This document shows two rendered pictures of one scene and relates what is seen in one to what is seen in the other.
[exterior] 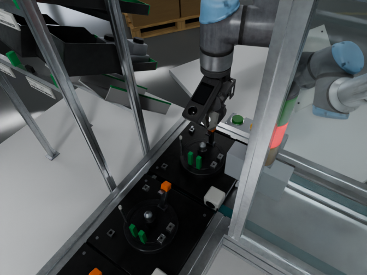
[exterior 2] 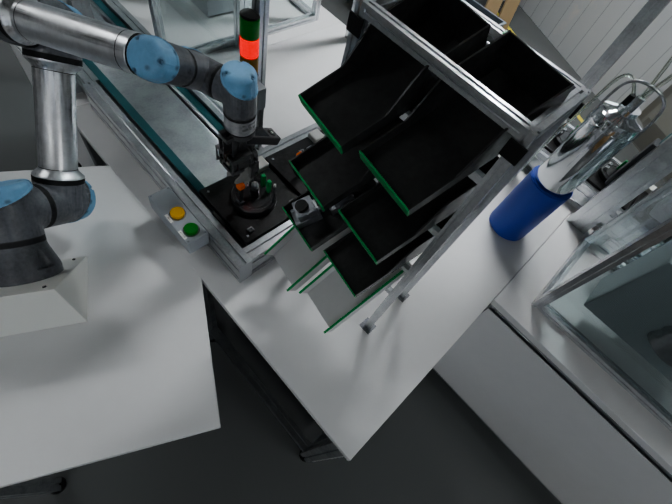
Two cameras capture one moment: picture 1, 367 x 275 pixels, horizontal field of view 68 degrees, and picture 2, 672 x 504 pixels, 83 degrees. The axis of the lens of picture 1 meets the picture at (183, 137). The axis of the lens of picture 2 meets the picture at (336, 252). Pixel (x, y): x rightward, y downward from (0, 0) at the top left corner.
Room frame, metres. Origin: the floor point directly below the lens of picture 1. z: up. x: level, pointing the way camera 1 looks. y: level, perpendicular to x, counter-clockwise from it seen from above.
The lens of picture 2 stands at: (1.23, 0.14, 1.95)
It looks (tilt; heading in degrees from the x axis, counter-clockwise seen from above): 58 degrees down; 171
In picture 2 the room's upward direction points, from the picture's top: 23 degrees clockwise
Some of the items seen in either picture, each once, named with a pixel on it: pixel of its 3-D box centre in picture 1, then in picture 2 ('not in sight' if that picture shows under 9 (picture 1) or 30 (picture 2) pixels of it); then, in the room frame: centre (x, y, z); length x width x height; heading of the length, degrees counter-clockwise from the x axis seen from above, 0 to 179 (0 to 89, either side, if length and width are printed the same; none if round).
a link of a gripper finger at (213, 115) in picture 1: (218, 116); not in sight; (0.53, -0.10, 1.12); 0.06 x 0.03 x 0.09; 144
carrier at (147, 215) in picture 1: (149, 219); (315, 157); (0.29, 0.10, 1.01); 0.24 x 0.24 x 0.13; 54
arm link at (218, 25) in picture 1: (219, 23); (238, 91); (0.54, -0.09, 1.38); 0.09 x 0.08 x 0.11; 74
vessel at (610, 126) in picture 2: not in sight; (596, 140); (0.21, 0.90, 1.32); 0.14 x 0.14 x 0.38
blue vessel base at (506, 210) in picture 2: not in sight; (527, 205); (0.21, 0.90, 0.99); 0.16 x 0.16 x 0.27
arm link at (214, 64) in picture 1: (214, 56); (240, 121); (0.54, -0.08, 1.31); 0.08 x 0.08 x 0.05
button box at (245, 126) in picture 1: (254, 133); (179, 219); (0.62, -0.25, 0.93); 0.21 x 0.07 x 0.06; 54
